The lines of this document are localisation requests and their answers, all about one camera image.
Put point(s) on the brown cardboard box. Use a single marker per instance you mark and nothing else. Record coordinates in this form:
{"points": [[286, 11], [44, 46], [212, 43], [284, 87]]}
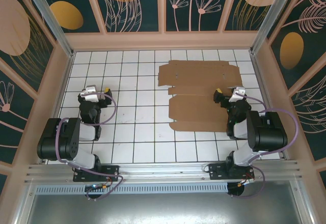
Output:
{"points": [[193, 81]]}

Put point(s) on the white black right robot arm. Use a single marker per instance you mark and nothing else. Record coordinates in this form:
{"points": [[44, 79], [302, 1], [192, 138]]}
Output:
{"points": [[267, 135]]}

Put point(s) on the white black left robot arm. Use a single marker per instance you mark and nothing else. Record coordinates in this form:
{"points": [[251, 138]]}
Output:
{"points": [[68, 137]]}

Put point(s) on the small controller board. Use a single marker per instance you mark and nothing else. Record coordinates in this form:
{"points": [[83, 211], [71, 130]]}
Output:
{"points": [[94, 187]]}

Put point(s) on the grey metal sheet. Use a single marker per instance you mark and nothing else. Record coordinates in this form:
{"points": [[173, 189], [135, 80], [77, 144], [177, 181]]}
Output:
{"points": [[163, 208]]}

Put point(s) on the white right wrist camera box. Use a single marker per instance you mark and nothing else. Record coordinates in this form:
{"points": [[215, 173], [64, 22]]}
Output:
{"points": [[237, 93]]}

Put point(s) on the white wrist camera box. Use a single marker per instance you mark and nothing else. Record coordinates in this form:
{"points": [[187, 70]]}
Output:
{"points": [[89, 94], [237, 93]]}

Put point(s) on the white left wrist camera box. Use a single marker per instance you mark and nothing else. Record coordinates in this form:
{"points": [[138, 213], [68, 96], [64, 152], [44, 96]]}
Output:
{"points": [[89, 94]]}

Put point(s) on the aluminium table side rail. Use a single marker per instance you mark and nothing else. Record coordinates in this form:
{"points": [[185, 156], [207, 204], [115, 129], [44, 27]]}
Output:
{"points": [[64, 81], [260, 81]]}

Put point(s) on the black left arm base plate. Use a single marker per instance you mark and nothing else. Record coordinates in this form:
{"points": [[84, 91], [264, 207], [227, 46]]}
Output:
{"points": [[112, 170]]}

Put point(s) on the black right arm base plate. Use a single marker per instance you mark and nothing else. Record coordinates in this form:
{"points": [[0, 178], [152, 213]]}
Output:
{"points": [[216, 171]]}

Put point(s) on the aluminium mounting rail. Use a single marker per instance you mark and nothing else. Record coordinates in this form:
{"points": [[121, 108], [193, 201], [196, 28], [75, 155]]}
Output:
{"points": [[163, 169]]}

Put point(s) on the aluminium frame post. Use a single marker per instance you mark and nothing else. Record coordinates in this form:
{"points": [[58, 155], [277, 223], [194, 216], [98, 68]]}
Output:
{"points": [[273, 15], [49, 15]]}

